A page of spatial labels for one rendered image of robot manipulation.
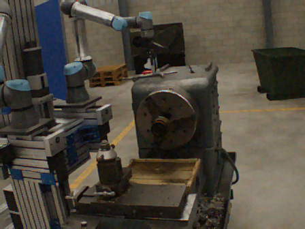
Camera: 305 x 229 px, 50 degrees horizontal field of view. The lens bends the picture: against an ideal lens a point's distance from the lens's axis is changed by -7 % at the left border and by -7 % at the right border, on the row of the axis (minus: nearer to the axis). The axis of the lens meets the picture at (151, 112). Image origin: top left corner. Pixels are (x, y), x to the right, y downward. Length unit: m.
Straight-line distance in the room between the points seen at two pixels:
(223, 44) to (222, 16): 0.94
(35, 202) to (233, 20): 10.24
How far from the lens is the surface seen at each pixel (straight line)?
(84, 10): 2.04
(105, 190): 1.28
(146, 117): 1.80
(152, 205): 1.22
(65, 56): 6.66
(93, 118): 2.08
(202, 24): 11.76
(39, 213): 2.24
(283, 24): 11.81
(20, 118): 1.74
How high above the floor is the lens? 1.58
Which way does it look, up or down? 15 degrees down
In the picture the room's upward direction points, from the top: 7 degrees counter-clockwise
